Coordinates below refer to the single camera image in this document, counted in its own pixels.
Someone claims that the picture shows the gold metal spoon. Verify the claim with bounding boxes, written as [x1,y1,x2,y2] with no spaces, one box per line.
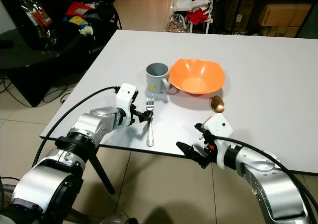
[210,95,226,114]

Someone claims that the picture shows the large cardboard box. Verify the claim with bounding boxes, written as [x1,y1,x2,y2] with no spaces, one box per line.
[257,4,313,27]

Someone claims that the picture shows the red packet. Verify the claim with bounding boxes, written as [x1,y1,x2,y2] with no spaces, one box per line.
[64,1,95,18]

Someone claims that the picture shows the flat cardboard box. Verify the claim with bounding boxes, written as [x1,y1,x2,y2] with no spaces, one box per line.
[260,26,303,38]

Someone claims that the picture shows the black bag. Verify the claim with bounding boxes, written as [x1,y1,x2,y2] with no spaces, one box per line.
[83,3,122,36]

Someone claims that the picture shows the black glass side table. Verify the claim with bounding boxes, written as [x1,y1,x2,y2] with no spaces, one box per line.
[0,25,80,108]

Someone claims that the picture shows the red cloth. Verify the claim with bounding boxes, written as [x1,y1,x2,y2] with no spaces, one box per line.
[185,8,210,26]

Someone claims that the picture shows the glittery mesh bag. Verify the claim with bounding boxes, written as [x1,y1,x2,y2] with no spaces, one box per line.
[167,14,188,34]

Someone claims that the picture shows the black table leg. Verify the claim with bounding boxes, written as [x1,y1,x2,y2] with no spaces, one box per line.
[87,149,116,195]

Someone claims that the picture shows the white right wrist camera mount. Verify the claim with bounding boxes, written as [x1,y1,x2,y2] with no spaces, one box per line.
[205,113,235,138]

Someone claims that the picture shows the orange plastic bowl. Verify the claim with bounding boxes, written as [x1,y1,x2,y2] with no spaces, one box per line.
[168,58,226,96]

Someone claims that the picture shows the yellow packet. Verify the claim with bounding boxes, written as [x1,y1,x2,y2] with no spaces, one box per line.
[69,16,85,25]

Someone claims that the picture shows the white cloth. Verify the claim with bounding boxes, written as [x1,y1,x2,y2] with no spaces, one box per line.
[190,0,212,10]

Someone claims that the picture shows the white metal rack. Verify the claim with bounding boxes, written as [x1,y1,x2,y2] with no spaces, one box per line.
[171,0,214,34]

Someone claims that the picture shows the white green soft toy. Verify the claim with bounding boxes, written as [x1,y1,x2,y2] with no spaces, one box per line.
[79,24,95,37]

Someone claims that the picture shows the grey white mug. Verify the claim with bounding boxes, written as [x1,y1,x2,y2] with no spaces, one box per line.
[146,63,170,94]

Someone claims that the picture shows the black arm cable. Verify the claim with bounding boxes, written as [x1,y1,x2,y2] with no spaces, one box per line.
[226,136,318,212]
[31,86,121,167]

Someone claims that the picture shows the silver metal fork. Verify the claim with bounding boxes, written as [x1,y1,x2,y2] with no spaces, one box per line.
[145,93,156,148]

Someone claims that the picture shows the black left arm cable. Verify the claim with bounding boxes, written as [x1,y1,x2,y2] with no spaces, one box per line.
[31,86,121,167]

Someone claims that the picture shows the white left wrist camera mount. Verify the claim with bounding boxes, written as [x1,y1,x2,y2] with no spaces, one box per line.
[115,83,139,110]

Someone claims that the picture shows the clear plastic snack bag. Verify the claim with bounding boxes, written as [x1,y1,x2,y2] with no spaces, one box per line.
[20,0,55,38]

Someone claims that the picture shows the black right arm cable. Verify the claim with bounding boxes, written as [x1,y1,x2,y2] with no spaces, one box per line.
[226,136,318,212]

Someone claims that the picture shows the grey robot foot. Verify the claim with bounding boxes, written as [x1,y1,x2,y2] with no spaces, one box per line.
[101,213,126,224]

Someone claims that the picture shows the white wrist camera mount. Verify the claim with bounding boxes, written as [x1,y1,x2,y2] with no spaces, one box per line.
[205,113,235,138]
[115,83,139,110]

